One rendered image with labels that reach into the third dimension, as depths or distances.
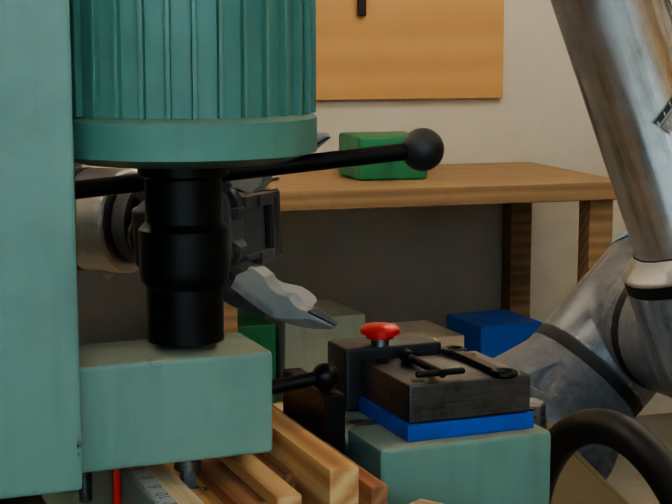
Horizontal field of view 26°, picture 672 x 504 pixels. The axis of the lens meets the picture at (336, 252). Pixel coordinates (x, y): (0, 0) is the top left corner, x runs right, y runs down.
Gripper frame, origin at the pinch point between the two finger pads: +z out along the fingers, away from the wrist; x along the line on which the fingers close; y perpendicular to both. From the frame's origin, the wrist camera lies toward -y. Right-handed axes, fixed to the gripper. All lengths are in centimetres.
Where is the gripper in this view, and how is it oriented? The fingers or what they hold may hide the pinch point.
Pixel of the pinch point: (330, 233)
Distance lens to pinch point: 113.4
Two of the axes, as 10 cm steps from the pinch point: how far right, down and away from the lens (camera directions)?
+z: 8.8, 0.4, -4.7
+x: 0.4, 9.9, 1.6
